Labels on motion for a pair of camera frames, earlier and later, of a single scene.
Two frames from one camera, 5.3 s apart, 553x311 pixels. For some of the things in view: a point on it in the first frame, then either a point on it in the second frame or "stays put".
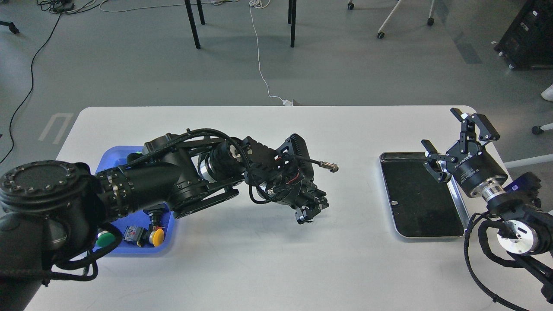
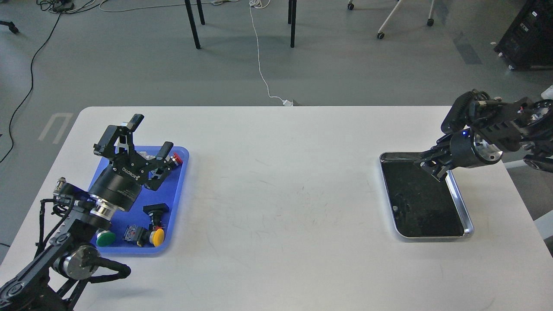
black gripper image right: x=468 y=161 -> x=466 y=148
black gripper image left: x=302 y=193 -> x=120 y=182
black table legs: x=197 y=43 stays put
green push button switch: x=105 y=239 stays put
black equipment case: x=528 y=43 stays put
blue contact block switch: x=132 y=233 stays put
